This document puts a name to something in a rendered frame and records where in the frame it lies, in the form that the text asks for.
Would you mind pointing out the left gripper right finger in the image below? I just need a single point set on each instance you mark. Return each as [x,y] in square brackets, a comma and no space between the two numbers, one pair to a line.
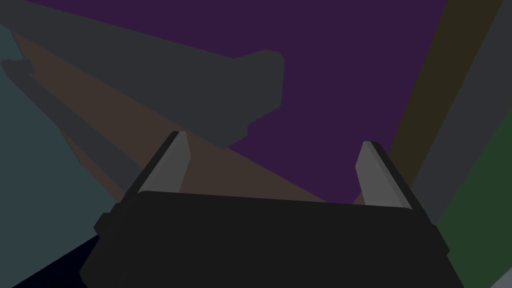
[378,180]

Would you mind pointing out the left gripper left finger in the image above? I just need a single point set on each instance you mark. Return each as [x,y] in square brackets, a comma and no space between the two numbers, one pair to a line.
[168,168]

